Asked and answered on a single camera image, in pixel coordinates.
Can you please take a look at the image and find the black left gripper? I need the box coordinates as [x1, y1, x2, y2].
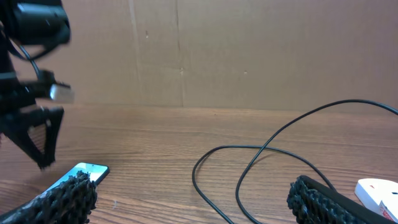
[1, 70, 64, 169]

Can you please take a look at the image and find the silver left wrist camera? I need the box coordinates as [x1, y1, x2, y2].
[49, 84, 75, 103]

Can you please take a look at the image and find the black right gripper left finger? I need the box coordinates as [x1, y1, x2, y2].
[1, 171, 98, 224]

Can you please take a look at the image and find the white power strip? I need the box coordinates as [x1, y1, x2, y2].
[354, 179, 397, 223]

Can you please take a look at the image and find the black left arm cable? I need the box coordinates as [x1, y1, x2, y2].
[9, 42, 47, 78]

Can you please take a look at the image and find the brown cardboard backdrop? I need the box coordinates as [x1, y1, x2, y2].
[38, 0, 397, 111]

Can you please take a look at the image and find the Galaxy smartphone with teal screen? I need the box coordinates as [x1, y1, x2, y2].
[38, 162, 110, 198]

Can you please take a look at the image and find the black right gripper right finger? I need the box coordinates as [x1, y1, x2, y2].
[287, 175, 395, 224]

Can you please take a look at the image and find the black USB charging cable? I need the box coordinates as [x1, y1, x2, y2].
[192, 99, 398, 224]

